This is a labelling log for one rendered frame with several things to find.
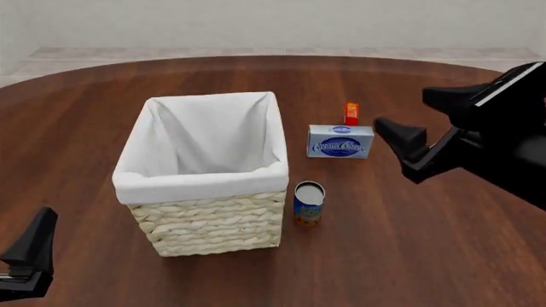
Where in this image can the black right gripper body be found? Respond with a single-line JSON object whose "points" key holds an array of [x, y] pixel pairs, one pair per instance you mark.
{"points": [[431, 166]]}

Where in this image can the alphabet soup tin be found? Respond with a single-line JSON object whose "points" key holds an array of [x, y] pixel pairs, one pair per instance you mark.
{"points": [[309, 208]]}

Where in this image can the blue cream cheese box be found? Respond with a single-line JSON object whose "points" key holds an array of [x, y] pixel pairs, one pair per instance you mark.
{"points": [[340, 145]]}

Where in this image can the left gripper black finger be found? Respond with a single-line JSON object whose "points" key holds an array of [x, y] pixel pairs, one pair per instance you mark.
{"points": [[36, 246]]}

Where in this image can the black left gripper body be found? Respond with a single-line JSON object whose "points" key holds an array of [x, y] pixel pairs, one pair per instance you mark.
{"points": [[30, 282]]}

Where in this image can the wicker basket with white liner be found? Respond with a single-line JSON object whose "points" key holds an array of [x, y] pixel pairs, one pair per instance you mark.
{"points": [[200, 220]]}

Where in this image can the small red-orange box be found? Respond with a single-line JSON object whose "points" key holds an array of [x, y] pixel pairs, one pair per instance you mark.
{"points": [[352, 115]]}

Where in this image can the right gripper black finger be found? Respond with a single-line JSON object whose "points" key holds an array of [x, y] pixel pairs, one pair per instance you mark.
{"points": [[454, 97], [405, 140]]}

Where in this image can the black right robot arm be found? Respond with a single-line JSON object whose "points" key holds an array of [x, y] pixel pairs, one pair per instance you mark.
{"points": [[516, 166]]}

